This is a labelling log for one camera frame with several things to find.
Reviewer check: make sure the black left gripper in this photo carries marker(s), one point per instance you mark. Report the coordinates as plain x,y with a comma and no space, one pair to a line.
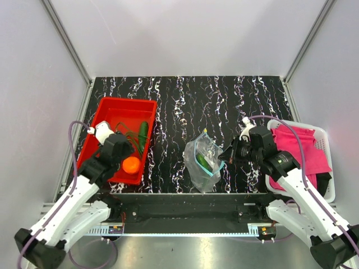
129,150

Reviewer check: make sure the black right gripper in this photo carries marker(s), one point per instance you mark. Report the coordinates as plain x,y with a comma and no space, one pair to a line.
231,154

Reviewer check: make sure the orange fake fruit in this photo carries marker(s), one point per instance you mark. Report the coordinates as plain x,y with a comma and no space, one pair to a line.
131,165

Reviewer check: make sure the fake green onion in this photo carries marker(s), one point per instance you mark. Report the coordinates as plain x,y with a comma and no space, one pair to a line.
132,136

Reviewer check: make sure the clear zip top bag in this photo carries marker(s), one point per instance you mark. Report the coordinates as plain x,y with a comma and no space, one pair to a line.
203,180

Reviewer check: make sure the green fake vegetable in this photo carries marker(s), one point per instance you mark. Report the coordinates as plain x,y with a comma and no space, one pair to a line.
143,131

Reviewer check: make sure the green fake chili pepper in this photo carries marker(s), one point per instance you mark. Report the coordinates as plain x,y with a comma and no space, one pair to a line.
201,160

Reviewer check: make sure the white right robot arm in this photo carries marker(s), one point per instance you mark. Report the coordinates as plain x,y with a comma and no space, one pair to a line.
332,240

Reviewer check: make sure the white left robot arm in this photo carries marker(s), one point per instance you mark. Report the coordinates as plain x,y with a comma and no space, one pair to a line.
46,243

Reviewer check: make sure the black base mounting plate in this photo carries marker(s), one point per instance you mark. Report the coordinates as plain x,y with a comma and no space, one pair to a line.
191,213

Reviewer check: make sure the white plastic basket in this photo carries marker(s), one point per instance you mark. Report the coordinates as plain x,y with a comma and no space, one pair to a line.
318,162

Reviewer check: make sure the red plastic bin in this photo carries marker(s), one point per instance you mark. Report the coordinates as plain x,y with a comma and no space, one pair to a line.
132,112

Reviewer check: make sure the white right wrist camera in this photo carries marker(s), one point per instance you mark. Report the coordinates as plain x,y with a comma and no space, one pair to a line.
245,129

